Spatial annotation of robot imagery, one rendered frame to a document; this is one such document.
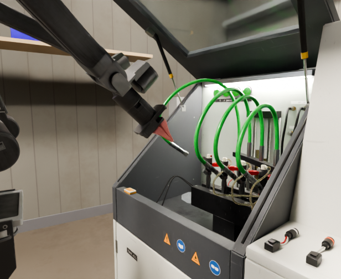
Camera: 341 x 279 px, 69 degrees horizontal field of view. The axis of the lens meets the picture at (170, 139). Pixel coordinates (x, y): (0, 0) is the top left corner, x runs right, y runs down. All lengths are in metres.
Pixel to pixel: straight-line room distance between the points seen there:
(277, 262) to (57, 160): 2.64
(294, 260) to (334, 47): 0.58
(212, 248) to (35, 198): 2.54
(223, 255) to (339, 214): 0.31
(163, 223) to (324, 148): 0.54
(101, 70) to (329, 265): 0.63
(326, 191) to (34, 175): 2.71
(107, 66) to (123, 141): 2.58
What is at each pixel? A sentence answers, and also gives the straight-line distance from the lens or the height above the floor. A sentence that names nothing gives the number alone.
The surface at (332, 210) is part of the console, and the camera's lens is 0.79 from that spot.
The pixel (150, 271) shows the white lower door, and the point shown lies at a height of 0.70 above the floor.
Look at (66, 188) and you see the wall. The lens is 3.08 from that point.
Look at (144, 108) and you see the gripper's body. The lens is 0.64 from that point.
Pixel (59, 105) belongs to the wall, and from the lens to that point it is 2.94.
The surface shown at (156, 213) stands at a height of 0.94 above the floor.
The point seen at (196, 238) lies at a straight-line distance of 0.77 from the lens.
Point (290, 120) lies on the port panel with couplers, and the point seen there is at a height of 1.25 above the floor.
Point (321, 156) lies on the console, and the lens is 0.80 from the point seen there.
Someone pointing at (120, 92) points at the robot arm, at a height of 1.34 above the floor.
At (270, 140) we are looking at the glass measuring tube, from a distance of 1.14.
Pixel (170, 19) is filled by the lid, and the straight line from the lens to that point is 1.17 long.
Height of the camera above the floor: 1.30
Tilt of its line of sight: 7 degrees down
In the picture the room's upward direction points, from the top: straight up
